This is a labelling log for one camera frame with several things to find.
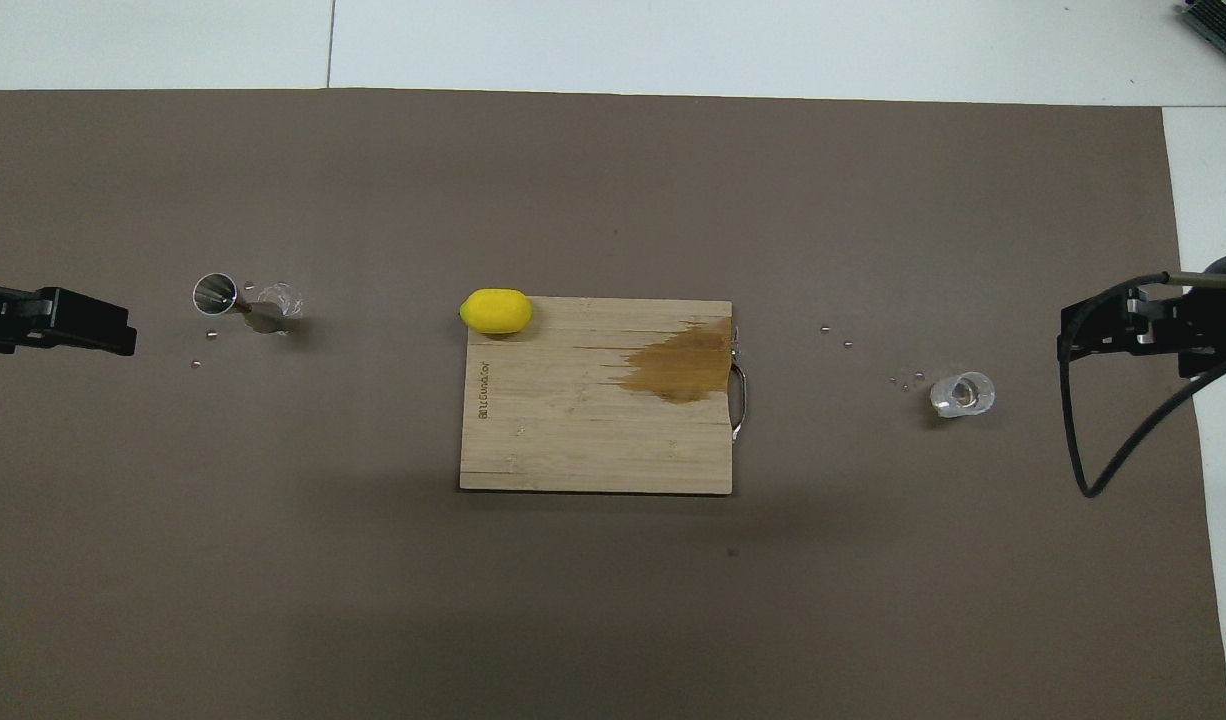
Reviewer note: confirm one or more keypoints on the grey ribbed device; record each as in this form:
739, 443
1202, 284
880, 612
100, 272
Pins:
1223, 25

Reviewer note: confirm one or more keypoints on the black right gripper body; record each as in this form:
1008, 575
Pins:
1188, 330

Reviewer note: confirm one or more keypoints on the small clear glass cup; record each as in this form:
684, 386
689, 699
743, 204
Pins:
963, 395

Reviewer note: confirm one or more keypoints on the brown table mat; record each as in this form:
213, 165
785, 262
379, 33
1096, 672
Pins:
573, 180

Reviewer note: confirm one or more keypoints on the yellow lemon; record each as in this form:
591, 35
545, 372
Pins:
496, 311

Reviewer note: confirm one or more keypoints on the clear glass cup left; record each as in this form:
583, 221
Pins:
285, 297

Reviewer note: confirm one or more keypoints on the steel double jigger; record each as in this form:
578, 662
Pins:
215, 293

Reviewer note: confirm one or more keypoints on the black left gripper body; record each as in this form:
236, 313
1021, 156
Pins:
3, 320

